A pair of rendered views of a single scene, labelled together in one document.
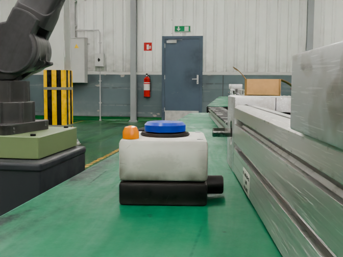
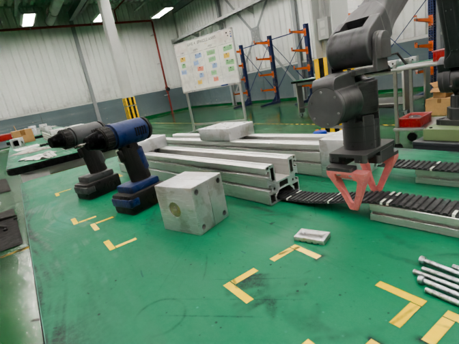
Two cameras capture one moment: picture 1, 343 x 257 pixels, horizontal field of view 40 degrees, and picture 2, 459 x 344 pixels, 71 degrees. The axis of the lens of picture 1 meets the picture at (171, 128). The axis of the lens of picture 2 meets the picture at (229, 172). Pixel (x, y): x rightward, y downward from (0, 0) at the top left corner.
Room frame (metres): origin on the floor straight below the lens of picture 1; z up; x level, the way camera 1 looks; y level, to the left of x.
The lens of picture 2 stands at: (1.01, -0.83, 1.05)
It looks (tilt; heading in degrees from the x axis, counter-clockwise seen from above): 16 degrees down; 140
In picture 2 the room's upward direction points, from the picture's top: 11 degrees counter-clockwise
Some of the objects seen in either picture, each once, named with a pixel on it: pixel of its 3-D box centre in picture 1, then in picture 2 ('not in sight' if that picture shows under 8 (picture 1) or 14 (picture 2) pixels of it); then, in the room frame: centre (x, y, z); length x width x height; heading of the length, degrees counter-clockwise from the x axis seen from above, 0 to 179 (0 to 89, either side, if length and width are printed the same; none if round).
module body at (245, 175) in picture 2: not in sight; (183, 165); (0.17, -0.31, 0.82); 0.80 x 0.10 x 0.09; 179
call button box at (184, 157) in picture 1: (173, 164); not in sight; (0.45, 0.00, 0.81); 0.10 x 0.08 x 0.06; 89
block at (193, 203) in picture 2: not in sight; (196, 198); (0.47, -0.48, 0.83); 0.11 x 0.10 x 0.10; 101
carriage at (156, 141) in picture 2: not in sight; (143, 147); (-0.08, -0.30, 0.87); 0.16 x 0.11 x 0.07; 179
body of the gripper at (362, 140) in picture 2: not in sight; (360, 135); (0.75, -0.32, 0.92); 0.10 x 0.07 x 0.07; 89
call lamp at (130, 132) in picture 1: (130, 131); not in sight; (0.42, 0.04, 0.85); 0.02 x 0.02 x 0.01
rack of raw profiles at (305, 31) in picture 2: not in sight; (266, 72); (-6.46, 7.69, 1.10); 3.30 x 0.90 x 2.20; 172
